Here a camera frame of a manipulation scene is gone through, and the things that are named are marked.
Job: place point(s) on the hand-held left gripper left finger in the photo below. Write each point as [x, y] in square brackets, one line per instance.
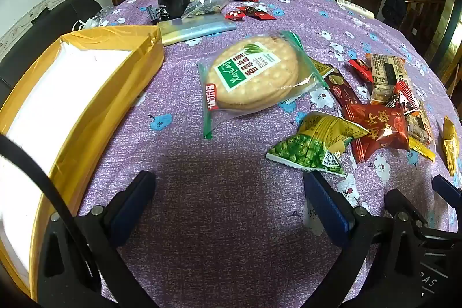
[131, 210]

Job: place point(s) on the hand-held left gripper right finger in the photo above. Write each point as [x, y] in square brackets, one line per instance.
[328, 210]

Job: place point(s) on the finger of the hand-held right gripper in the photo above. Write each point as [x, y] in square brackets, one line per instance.
[393, 198]
[447, 187]

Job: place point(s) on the gold candy packet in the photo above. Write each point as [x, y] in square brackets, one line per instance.
[451, 145]

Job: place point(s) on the yellow cracker packet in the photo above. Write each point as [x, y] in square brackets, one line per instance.
[420, 129]

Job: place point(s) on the green pea snack packet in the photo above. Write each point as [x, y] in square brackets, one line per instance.
[314, 145]

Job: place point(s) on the large red snack packet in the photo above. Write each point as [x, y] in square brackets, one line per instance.
[379, 131]

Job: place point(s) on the brown snack bar packet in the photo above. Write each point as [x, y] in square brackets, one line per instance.
[343, 91]

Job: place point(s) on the orange cracker packet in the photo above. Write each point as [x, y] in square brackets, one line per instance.
[386, 73]

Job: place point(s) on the gold cardboard box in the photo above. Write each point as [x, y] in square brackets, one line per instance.
[54, 95]

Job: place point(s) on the yellow green snack packet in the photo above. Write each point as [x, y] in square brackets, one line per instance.
[322, 68]

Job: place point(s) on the round biscuit packet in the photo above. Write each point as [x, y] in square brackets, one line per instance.
[252, 77]

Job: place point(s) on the purple floral tablecloth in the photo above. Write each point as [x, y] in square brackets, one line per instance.
[252, 156]

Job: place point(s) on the wooden stair railing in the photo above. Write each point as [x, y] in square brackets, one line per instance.
[422, 15]

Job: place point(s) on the white remote control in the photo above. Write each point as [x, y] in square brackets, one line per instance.
[355, 8]

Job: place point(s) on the blue yellow plastic bag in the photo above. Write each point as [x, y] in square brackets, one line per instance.
[196, 28]

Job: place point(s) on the clear plastic bag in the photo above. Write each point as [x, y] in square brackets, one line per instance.
[88, 21]

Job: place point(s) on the small black part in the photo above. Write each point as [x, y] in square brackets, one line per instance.
[153, 13]

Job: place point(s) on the black chair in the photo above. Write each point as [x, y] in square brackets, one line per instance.
[54, 23]

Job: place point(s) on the black cylindrical device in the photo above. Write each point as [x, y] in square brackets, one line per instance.
[172, 3]

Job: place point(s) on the clear zip bag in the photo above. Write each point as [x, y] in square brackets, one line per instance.
[204, 3]

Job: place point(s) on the gold door frame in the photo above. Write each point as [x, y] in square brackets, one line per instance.
[451, 23]

